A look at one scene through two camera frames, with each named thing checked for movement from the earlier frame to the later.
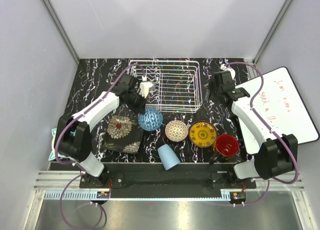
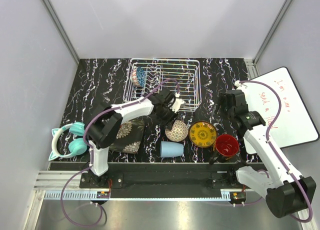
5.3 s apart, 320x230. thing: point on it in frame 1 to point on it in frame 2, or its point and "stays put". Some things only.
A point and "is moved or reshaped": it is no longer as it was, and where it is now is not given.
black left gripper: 141,108 to 171,119
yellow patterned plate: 202,134 stays put
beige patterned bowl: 176,131 stays put
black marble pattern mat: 174,110 stays put
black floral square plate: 123,134 stays put
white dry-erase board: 279,103 stays put
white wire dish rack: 177,84 stays put
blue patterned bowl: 151,120 is moved or reshaped
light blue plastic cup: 168,157 is moved or reshaped
